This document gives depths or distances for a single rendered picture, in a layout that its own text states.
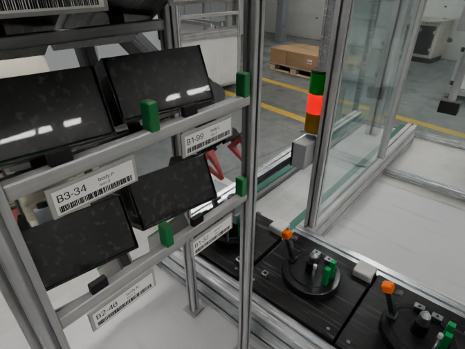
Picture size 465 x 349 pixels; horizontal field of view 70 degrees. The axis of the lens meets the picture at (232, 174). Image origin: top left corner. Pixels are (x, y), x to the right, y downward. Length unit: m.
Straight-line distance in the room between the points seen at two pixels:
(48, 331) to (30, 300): 0.06
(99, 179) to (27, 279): 0.11
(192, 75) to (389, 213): 1.04
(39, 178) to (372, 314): 0.72
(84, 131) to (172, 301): 0.68
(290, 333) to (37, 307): 0.54
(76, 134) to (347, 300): 0.69
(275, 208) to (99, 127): 0.87
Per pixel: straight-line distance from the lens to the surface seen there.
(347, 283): 0.89
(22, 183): 0.31
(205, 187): 0.52
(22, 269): 0.35
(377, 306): 0.87
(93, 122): 0.37
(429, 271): 1.18
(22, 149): 0.36
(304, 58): 6.35
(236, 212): 0.90
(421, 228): 1.33
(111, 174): 0.34
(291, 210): 1.17
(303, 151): 0.87
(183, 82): 0.44
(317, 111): 0.86
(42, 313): 0.39
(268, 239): 0.96
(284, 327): 0.79
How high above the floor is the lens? 1.61
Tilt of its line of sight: 31 degrees down
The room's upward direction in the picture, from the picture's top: straight up
